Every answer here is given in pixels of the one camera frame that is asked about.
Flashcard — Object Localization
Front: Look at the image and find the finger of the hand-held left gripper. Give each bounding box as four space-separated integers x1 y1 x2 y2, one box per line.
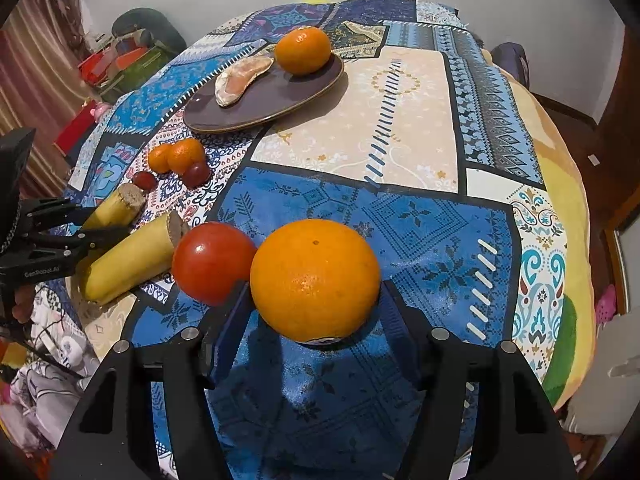
20 197 102 235
30 226 133 267

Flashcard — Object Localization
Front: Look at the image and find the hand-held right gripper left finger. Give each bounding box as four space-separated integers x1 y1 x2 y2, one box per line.
50 280 254 480

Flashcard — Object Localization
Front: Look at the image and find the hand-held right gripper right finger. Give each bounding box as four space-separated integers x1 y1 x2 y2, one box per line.
382 281 581 480

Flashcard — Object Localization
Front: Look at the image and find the large yellow banana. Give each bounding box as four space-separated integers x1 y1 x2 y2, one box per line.
80 211 187 305

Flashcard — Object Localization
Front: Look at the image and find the large orange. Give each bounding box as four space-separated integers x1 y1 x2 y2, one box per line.
250 218 382 346

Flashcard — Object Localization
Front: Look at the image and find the person's left hand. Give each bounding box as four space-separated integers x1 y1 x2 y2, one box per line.
13 285 40 323

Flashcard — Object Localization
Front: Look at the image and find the small yellow banana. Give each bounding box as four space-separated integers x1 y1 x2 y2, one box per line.
80 183 146 231

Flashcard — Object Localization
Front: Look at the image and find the red tomato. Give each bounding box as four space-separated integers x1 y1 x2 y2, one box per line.
172 222 258 307

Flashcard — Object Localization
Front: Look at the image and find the red box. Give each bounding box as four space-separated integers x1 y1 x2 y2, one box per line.
54 107 97 162
77 50 122 84

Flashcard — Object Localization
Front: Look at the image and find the small tangerine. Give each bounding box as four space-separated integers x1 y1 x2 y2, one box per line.
167 138 206 173
148 145 173 174

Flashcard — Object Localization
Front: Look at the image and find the white printed cloth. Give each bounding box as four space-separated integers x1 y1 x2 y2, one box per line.
0 305 103 453

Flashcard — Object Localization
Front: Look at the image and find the blue patterned blanket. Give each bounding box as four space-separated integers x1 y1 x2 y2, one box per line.
65 0 569 480

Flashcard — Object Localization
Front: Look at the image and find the striped brown curtain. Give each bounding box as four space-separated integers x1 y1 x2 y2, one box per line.
0 0 96 197

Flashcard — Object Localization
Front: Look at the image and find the green storage box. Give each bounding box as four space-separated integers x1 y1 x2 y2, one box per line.
99 42 172 97

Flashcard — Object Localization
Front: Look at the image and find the yellow fleece blanket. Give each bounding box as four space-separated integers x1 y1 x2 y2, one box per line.
500 67 597 411

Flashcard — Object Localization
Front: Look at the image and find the dark green chair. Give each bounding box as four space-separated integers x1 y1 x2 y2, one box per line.
111 7 187 57

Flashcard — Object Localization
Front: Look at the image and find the brown round plate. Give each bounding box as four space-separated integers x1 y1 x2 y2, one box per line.
182 52 347 135

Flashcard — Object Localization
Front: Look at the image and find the medium orange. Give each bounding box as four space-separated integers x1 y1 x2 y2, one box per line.
275 26 333 76

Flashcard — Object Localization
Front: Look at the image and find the dark purple bag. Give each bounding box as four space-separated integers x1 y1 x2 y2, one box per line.
489 42 531 92

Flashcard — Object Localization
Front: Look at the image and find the black cable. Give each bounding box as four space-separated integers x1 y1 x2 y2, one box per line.
27 327 87 380

